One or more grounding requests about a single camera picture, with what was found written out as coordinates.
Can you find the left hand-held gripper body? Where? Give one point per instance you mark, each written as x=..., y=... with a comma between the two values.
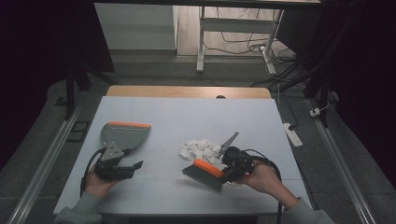
x=109, y=165

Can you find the wooden table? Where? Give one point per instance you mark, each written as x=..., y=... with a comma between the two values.
x=186, y=92

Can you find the orange brush with grey bristles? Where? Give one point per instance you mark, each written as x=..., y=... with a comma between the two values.
x=207, y=174

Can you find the grey dustpan with orange edge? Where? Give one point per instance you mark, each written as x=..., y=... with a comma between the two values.
x=127, y=137

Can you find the person's left hand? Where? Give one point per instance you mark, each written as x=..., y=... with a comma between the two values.
x=99, y=185

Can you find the group of white tissues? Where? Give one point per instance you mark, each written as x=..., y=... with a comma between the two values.
x=199, y=149

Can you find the small white adapter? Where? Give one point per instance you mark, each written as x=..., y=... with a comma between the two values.
x=315, y=112

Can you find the aluminium floor rail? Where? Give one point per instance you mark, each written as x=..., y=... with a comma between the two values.
x=342, y=161
x=46, y=155

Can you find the white metal desk frame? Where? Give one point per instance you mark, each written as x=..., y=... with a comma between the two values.
x=236, y=25

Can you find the person's right hand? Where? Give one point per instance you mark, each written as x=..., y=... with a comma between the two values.
x=264, y=179

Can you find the white power strip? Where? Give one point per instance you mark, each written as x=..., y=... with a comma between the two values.
x=292, y=135

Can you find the white cabinet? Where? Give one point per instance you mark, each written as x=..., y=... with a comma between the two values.
x=135, y=26

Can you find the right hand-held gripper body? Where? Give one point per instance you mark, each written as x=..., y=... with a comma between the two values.
x=238, y=160

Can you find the dark metal stand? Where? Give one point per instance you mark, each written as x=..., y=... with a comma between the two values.
x=76, y=84
x=320, y=84

